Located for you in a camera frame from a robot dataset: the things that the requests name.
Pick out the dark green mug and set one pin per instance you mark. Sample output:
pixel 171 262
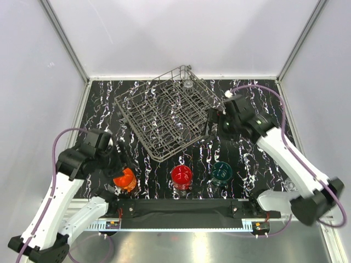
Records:
pixel 221 174

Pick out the orange plastic cup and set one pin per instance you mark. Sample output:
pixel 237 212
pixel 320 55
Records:
pixel 127 181

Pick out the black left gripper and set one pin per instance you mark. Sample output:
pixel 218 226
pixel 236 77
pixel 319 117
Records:
pixel 123 161

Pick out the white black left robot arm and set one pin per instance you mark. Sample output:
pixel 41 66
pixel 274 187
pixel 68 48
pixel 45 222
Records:
pixel 48 237

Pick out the grey wire dish rack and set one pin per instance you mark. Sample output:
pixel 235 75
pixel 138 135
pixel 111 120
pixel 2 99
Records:
pixel 164 118

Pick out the red mug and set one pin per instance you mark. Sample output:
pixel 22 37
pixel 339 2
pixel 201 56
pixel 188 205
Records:
pixel 182 177

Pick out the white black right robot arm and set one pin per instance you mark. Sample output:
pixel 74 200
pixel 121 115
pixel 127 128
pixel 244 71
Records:
pixel 315 192

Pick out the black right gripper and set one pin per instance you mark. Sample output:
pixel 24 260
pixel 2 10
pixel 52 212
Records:
pixel 214 117

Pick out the clear plastic cup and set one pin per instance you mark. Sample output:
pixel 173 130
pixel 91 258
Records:
pixel 188 87

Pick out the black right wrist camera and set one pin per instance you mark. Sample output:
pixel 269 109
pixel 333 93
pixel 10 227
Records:
pixel 238 108

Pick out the clear wine glass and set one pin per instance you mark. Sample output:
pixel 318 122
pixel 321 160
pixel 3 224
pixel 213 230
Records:
pixel 289 185

